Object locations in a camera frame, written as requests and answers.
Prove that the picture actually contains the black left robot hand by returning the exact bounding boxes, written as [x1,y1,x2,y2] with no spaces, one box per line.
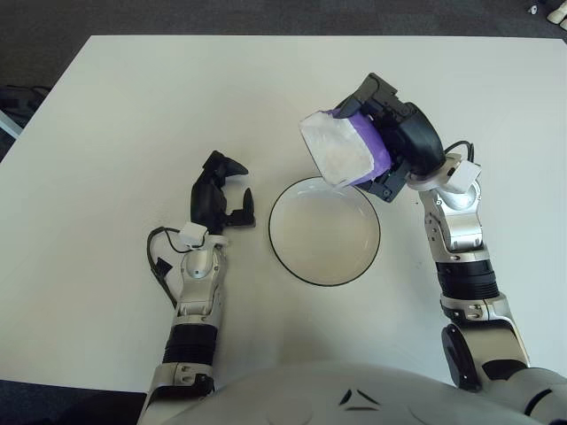
[189,150,257,236]

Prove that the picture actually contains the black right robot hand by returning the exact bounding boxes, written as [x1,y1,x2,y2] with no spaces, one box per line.
[334,72,446,204]

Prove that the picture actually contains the purple tissue paper pack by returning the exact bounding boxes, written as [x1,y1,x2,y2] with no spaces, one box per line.
[299,110,393,190]

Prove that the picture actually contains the white plate with black rim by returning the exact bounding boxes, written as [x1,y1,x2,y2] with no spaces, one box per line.
[268,175,382,287]

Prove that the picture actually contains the white side desk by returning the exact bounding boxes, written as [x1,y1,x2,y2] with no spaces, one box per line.
[0,108,23,141]

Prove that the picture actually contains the black bag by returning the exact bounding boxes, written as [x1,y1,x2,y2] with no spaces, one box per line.
[0,85,52,129]

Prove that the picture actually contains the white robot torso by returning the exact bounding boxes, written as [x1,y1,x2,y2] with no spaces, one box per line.
[163,360,546,425]

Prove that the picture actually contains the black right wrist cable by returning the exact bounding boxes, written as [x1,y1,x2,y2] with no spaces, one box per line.
[445,140,476,163]

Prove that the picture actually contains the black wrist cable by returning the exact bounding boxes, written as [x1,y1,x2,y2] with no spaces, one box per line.
[445,140,476,163]
[147,226,209,306]

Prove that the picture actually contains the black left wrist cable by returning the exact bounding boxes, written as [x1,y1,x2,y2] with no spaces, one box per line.
[147,226,209,306]

